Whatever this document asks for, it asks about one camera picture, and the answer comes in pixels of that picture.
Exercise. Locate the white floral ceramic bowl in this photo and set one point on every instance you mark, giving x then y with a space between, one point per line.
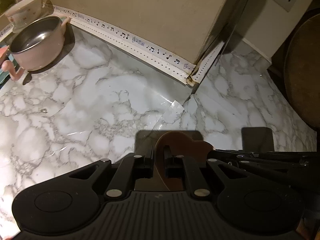
26 12

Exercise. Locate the round wooden cutting board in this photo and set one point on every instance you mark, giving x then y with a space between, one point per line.
301 71

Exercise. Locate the pink heart-shaped dish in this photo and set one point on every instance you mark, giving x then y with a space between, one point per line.
185 143

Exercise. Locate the blue ice cube tray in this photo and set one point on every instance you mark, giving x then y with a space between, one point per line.
3 77

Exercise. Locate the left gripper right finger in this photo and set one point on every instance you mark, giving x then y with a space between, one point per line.
182 173

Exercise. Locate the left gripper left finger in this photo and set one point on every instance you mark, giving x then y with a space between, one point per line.
131 168

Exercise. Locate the pink pot with steel interior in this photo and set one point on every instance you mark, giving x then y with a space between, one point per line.
36 46

